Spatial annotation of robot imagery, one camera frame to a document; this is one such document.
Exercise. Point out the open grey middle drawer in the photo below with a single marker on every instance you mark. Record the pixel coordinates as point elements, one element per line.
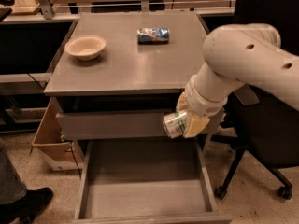
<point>146,181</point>

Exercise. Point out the black shoe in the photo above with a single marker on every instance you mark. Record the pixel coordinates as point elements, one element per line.
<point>27,208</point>

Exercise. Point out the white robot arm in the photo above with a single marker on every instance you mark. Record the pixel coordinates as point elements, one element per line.
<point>235,55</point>

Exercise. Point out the grey trouser leg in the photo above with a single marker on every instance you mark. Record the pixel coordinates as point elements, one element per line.
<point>12,188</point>

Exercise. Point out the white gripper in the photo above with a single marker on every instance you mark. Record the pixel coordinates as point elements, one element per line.
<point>203,104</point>

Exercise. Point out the grey drawer cabinet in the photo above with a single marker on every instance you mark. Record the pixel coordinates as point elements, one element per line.
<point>129,76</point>

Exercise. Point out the green silver 7up can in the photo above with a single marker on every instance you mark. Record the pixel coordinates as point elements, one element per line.
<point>174,123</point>

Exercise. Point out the blue silver soda can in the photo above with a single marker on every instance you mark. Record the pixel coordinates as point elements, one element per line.
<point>152,35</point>

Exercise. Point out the open cardboard box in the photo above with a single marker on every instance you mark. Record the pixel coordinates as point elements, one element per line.
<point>58,152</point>

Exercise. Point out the white ceramic bowl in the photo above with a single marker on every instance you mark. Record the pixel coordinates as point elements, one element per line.
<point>85,47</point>

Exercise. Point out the closed grey top drawer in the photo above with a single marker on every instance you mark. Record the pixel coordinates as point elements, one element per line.
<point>112,125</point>

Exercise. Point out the black office chair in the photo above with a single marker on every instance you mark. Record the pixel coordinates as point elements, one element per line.
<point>269,130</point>

